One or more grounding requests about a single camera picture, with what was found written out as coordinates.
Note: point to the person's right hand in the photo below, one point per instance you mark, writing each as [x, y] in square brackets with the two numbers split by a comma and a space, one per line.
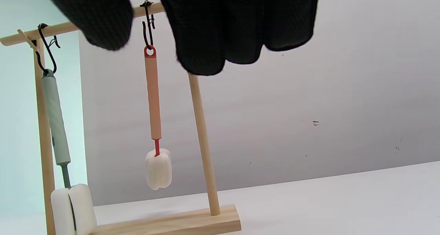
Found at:
[220, 21]

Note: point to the black metal s-hook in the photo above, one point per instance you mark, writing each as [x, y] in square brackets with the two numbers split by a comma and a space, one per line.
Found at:
[47, 47]
[148, 24]

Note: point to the wooden hanging rack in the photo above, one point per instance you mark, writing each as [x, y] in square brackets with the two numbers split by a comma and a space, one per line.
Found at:
[172, 224]

